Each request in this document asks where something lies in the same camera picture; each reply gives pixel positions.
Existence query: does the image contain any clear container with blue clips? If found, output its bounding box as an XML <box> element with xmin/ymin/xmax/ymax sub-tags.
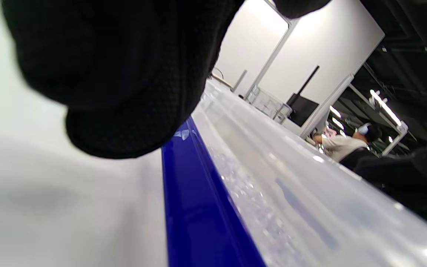
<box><xmin>161</xmin><ymin>78</ymin><xmax>427</xmax><ymax>267</ymax></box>

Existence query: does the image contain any black screen on pole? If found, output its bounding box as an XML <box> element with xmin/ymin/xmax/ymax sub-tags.
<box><xmin>287</xmin><ymin>66</ymin><xmax>320</xmax><ymax>127</ymax></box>

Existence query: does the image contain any pile of clear ice cubes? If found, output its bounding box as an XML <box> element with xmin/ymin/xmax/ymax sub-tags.
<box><xmin>210</xmin><ymin>145</ymin><xmax>310</xmax><ymax>267</ymax></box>

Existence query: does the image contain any person's right hand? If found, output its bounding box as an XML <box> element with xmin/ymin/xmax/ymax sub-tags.
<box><xmin>354</xmin><ymin>143</ymin><xmax>427</xmax><ymax>238</ymax></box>

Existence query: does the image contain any person's left hand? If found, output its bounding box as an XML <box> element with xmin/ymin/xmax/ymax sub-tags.
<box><xmin>0</xmin><ymin>0</ymin><xmax>333</xmax><ymax>160</ymax></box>

